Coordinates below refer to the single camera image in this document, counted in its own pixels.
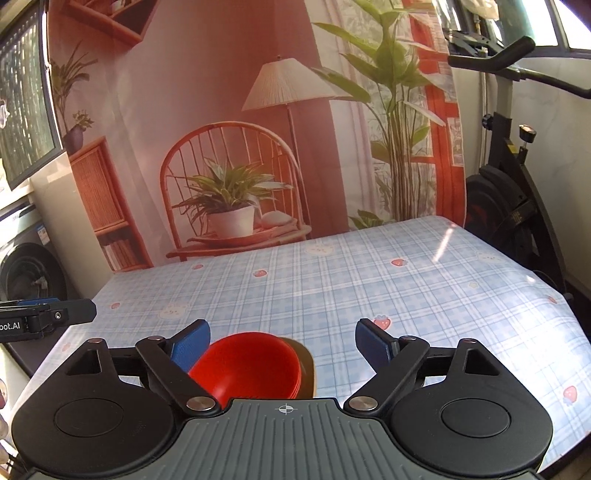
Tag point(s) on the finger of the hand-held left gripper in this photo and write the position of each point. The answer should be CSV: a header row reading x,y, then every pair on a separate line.
x,y
69,311

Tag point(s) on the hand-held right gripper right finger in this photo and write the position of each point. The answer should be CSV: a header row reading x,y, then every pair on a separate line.
x,y
369,341

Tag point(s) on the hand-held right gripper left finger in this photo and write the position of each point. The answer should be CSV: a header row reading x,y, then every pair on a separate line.
x,y
191,345

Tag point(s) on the small red bowl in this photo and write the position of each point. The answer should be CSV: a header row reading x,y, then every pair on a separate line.
x,y
249,364

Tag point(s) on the orange plate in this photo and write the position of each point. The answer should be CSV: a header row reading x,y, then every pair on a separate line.
x,y
308,364

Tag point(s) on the large red bowl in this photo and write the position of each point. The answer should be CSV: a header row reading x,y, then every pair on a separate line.
x,y
299,376

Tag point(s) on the medium red bowl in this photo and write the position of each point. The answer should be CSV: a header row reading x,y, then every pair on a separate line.
x,y
294,386

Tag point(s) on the grey washing machine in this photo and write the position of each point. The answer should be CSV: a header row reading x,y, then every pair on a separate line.
x,y
27,272

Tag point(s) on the black exercise bike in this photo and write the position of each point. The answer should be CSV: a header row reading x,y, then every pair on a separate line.
x,y
503,184

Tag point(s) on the mesh screened window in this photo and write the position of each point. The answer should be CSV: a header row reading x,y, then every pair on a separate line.
x,y
27,92

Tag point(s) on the printed room scene backdrop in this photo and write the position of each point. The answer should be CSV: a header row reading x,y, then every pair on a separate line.
x,y
184,69

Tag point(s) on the white cloth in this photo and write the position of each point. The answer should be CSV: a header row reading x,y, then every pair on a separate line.
x,y
482,8

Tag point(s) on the teal curtain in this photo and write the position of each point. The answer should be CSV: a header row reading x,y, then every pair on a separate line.
x,y
517,18

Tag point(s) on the bright window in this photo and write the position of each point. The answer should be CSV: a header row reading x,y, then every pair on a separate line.
x,y
577,21

